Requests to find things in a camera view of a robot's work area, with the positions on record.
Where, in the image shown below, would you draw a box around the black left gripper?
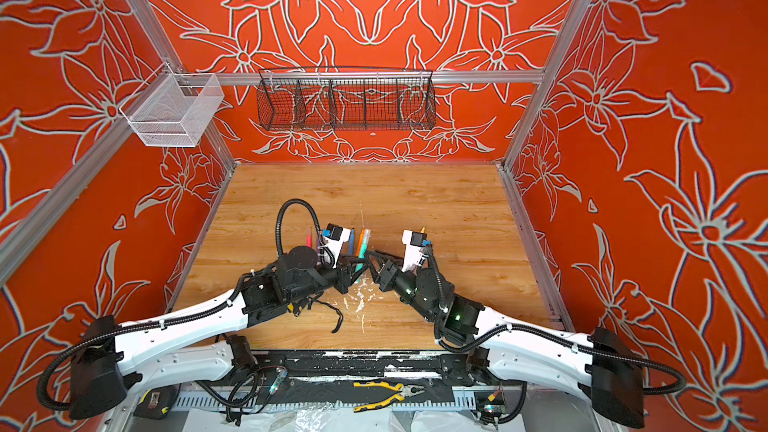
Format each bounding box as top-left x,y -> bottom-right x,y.
288,252 -> 369,303

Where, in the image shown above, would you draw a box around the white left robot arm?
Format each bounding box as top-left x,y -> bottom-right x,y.
36,246 -> 370,420

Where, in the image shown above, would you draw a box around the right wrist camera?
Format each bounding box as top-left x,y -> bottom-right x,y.
402,230 -> 430,272

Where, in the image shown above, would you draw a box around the green marker pen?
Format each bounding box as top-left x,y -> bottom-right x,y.
355,252 -> 368,273

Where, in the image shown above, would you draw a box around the yellow black pliers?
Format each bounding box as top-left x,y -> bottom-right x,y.
352,380 -> 426,414

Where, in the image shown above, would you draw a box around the white wire mesh basket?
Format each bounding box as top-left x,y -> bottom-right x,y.
118,63 -> 224,147

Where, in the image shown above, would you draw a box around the blue marker pen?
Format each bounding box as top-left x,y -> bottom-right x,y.
348,229 -> 357,257

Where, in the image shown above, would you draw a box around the black wire wall basket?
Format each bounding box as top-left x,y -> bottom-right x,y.
256,68 -> 437,132

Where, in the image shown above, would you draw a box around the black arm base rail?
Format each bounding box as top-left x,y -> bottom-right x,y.
252,350 -> 499,386

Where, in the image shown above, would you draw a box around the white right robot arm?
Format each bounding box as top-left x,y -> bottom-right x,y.
365,252 -> 687,429

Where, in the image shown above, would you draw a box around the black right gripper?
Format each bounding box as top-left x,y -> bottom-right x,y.
364,248 -> 439,325

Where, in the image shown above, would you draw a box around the orange marker pen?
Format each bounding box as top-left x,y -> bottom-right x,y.
355,229 -> 364,257

